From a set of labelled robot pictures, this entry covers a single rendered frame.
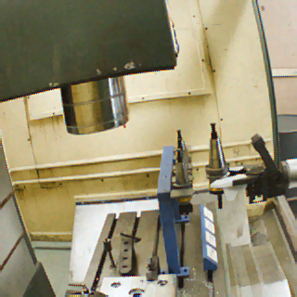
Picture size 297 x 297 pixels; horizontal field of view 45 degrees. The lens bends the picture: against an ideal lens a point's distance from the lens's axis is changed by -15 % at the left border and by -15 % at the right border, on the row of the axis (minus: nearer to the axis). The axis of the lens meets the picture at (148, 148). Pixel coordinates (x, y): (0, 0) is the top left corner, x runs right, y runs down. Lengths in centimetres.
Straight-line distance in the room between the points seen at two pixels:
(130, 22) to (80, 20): 11
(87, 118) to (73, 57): 15
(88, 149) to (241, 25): 102
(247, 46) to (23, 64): 132
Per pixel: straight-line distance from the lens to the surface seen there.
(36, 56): 86
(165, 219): 123
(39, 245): 235
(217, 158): 95
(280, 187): 102
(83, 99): 89
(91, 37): 82
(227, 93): 197
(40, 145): 215
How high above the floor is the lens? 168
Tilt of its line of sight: 16 degrees down
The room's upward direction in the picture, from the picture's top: 9 degrees counter-clockwise
